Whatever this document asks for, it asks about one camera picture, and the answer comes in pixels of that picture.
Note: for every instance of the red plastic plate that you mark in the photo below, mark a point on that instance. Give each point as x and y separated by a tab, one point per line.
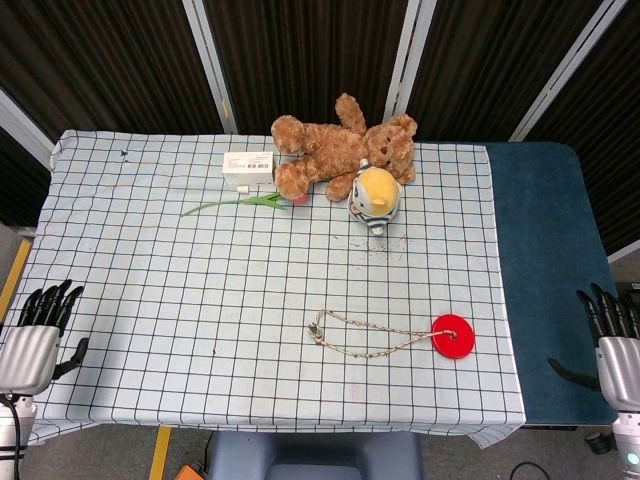
462	345

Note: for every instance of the artificial tulip green stem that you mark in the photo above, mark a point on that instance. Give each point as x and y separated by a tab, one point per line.
260	200

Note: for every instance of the white cardboard box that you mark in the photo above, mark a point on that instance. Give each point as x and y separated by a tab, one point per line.
247	167

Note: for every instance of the yellow striped plush toy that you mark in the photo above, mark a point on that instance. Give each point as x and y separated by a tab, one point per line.
375	192

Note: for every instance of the dark slatted partition panel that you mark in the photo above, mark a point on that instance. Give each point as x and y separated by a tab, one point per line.
610	150
100	65
310	50
490	60

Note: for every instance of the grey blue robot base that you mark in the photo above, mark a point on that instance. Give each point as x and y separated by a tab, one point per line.
315	457

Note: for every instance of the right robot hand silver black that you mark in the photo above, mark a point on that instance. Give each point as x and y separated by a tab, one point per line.
617	365

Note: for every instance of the yellow floor tape strip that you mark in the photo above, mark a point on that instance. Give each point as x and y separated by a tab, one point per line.
15	272
160	452

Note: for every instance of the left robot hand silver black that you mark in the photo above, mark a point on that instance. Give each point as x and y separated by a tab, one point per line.
27	352

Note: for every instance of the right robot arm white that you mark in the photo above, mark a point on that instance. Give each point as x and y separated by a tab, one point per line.
629	445

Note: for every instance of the brown teddy bear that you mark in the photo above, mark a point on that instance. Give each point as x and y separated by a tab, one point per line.
330	150

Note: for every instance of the grey partition frame post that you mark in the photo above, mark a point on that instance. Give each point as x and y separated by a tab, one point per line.
565	72
407	55
22	127
210	65

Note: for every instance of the small black floor object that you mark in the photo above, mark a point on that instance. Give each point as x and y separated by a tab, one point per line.
597	442

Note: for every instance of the white checkered tablecloth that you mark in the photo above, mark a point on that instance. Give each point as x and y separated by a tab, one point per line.
200	300

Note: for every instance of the dark blue table mat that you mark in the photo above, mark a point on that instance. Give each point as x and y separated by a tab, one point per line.
545	250

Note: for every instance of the orange object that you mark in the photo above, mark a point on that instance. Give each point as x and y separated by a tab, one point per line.
189	474

